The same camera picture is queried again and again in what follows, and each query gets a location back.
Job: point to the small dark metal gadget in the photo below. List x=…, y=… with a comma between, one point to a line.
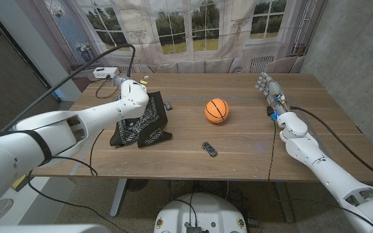
x=167, y=105

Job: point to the white power box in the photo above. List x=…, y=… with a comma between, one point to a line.
x=104, y=72

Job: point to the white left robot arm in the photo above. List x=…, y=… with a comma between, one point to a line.
x=92, y=119

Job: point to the black paisley bandana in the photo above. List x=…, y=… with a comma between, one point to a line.
x=147, y=126

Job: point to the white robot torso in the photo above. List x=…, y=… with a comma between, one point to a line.
x=200, y=215

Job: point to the printed window backdrop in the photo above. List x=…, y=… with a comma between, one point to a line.
x=206, y=32

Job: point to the small orange basketball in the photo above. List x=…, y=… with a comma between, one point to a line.
x=217, y=110

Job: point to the yellow black floor object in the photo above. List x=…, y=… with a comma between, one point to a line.
x=18, y=182

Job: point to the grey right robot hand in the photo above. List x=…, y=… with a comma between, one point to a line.
x=274, y=92

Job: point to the grey power adapter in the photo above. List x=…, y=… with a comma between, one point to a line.
x=253, y=222

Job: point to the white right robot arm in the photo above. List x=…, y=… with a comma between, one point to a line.
x=319, y=161

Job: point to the small black remote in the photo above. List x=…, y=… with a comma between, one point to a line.
x=209, y=149

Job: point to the white sneaker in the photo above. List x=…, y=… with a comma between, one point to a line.
x=1, y=209

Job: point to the black round floor object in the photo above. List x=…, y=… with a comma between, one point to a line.
x=137, y=184

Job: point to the white table leg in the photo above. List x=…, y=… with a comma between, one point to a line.
x=118, y=197

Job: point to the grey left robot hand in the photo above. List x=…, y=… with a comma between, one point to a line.
x=121, y=81

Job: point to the grey table leg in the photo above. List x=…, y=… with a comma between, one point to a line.
x=283, y=200

